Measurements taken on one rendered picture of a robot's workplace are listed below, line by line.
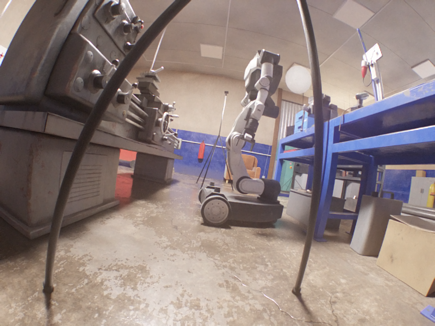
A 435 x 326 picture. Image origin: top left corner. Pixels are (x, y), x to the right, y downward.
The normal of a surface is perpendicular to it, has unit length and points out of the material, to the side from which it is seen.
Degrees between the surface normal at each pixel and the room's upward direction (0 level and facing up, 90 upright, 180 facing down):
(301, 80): 123
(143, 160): 90
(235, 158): 115
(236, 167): 90
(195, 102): 90
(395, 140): 90
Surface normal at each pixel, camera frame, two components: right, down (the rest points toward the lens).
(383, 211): -0.19, -0.05
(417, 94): -0.99, -0.17
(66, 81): 0.03, -0.01
